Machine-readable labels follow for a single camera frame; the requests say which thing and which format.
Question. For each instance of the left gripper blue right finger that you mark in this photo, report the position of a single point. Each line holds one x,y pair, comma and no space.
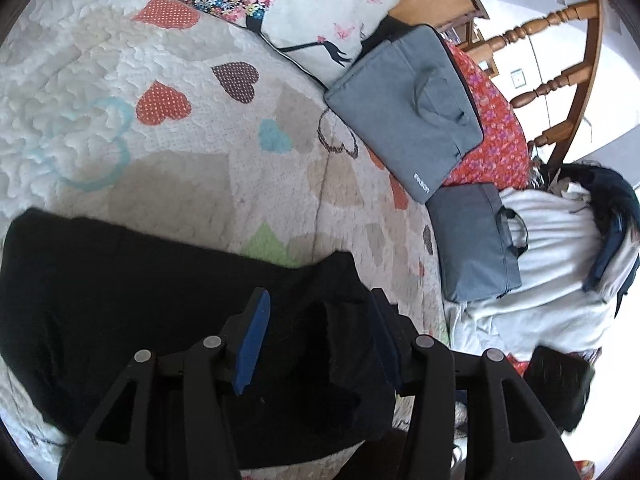
510,435

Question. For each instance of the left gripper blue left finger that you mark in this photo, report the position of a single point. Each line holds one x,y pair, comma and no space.
113,443

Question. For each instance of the black pants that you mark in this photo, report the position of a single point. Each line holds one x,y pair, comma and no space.
79,297

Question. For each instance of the black cloth item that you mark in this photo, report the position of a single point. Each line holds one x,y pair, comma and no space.
561,382

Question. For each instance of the white garment pile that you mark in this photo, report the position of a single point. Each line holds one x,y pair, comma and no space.
551,307

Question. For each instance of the dark navy garment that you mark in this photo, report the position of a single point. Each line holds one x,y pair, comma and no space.
615,209

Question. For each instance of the red floral cushion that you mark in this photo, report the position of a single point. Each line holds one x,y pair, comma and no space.
502,157

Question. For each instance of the heart patterned white quilt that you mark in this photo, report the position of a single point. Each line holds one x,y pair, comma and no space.
166,120

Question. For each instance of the light grey laptop bag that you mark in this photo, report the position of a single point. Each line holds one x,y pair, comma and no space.
410,104

